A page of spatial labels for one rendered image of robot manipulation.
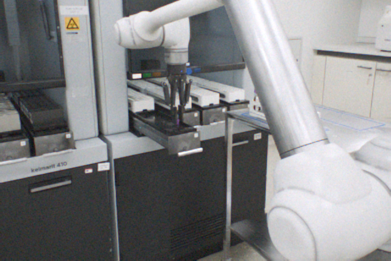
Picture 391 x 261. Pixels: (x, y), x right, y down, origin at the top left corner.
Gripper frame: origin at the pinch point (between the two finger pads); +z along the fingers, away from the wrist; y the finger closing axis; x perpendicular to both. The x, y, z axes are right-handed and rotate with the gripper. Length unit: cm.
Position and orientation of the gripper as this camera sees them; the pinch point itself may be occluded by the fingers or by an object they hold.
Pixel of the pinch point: (177, 114)
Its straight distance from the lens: 152.6
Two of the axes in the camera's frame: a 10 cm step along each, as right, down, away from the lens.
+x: 5.3, 2.2, -8.2
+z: 0.1, 9.7, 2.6
